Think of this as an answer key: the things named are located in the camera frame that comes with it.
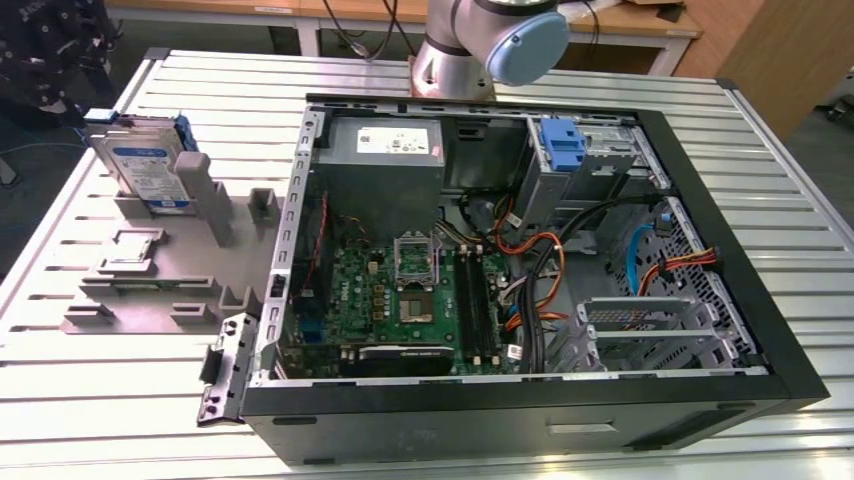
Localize hard disk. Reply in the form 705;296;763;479
83;109;199;219

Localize blue wire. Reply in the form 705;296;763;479
625;212;674;299

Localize red orange yellow power wire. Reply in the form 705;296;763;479
638;246;727;297

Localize metal disk bay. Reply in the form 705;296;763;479
571;296;743;372

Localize wooden top white desk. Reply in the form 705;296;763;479
319;0;706;77
106;0;322;57

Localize silver CPU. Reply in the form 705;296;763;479
111;237;151;262

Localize grey parts rack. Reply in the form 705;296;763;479
59;152;296;335

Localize grey power supply unit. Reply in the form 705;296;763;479
311;115;447;241

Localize metal socket cover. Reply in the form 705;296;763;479
392;230;443;292

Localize green motherboard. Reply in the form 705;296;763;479
284;238;530;377

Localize CPU socket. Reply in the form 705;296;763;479
398;291;440;327

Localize blue drive latch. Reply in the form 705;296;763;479
539;118;589;172

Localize black RAM slot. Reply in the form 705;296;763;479
455;243;479;367
471;243;495;367
463;243;487;367
479;243;503;367

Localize grey metal drive cage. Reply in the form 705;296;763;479
518;115;671;232

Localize black graphics card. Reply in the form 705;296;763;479
338;343;459;379

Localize black open PC case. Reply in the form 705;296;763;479
238;91;833;466

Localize brown wooden cabinet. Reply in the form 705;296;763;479
673;0;854;144

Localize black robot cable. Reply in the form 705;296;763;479
322;0;432;64

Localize thin red wire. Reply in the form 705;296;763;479
300;191;334;297

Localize yellow black power wires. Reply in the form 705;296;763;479
431;218;486;247

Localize grey card retention bracket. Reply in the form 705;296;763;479
195;312;263;427

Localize orange yellow wire loop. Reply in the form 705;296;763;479
494;195;570;314

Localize black cable bundle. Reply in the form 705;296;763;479
517;193;669;374

